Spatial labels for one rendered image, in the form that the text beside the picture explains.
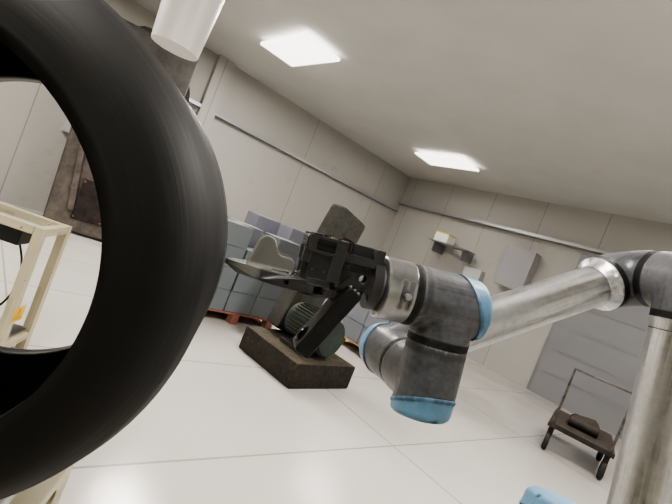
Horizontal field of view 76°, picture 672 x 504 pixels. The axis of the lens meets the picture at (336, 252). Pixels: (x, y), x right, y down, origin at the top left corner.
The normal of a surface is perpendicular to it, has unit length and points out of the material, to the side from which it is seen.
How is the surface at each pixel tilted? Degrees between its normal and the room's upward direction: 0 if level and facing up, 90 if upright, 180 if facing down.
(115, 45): 51
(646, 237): 90
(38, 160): 90
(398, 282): 72
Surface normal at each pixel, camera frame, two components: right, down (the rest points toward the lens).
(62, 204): 0.45, 0.20
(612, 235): -0.70, -0.26
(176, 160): 0.83, -0.11
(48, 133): 0.61, 0.26
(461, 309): 0.18, 0.08
